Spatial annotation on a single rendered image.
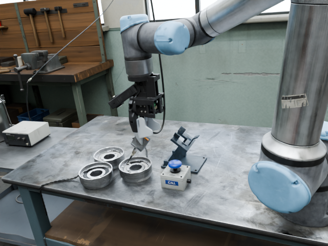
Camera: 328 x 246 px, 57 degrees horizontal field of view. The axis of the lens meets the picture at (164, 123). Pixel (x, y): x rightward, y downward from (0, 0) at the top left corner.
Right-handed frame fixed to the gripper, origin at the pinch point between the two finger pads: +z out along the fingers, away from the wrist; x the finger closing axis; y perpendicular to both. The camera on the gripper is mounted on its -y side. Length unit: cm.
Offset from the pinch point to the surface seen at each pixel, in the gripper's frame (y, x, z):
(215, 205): 24.9, -7.5, 13.2
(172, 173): 10.5, -2.6, 8.7
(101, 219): -23.8, 1.2, 38.1
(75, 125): -136, 113, 56
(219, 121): -21, 159, 61
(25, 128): -87, 27, 17
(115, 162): -11.5, 0.4, 10.3
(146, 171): 1.7, -2.5, 9.8
